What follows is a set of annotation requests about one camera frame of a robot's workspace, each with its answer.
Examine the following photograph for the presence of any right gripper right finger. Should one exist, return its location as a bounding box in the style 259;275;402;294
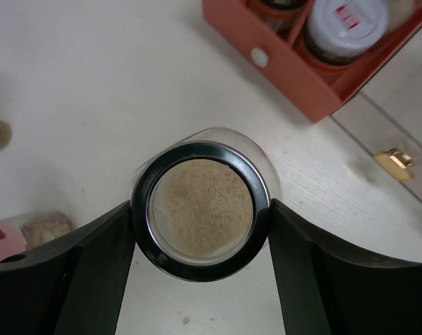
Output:
269;200;422;334

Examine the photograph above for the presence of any round glass jar metal lid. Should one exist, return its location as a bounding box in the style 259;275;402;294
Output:
130;127;282;283

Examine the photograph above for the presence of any white-lid dark spice jar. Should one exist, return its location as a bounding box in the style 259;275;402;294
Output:
303;0;389;67

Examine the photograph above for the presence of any orange-red plastic tray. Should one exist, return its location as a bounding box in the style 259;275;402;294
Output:
203;1;422;123

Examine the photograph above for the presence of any pink-cap spice bottle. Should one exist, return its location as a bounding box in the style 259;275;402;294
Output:
0;211;75;262

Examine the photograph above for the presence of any clear plastic tray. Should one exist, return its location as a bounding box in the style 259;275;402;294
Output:
333;28;422;184

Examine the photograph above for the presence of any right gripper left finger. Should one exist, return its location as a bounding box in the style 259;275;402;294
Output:
0;202;136;334

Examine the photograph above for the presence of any brown spice bottle black cap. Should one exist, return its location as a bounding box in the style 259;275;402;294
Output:
248;0;307;34

